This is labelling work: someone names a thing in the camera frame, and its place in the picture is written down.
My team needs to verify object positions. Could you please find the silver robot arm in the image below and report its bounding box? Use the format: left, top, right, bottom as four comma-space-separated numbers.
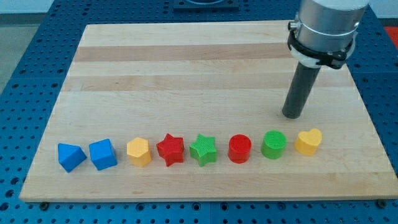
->
282, 0, 369, 119

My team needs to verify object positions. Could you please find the green star block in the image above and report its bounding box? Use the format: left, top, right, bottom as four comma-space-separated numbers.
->
190, 134, 218, 167

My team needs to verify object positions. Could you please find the wooden board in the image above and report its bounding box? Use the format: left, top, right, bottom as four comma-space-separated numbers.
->
20, 21, 397, 202

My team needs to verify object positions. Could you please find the green cylinder block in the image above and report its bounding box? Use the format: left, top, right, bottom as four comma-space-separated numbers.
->
261, 130, 287, 159

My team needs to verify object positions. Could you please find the blue triangle block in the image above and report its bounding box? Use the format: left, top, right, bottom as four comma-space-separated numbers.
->
58, 143, 87, 173

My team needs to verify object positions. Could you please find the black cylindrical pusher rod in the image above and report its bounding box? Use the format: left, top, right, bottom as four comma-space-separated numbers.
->
282, 63, 320, 119

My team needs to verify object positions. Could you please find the yellow hexagon block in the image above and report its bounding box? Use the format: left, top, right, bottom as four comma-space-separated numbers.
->
127, 138, 152, 167

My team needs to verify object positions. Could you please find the yellow heart block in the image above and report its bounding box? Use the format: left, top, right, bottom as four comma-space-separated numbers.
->
294, 128, 323, 156

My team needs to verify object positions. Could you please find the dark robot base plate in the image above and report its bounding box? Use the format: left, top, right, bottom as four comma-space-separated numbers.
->
173, 0, 239, 11

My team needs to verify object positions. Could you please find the red star block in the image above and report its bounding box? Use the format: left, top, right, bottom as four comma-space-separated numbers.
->
156, 133, 185, 167

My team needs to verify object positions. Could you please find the red cylinder block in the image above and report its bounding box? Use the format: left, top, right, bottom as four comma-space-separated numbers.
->
228, 134, 252, 164

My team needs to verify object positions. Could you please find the blue cube block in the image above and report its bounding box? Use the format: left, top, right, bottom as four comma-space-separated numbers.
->
89, 139, 118, 170

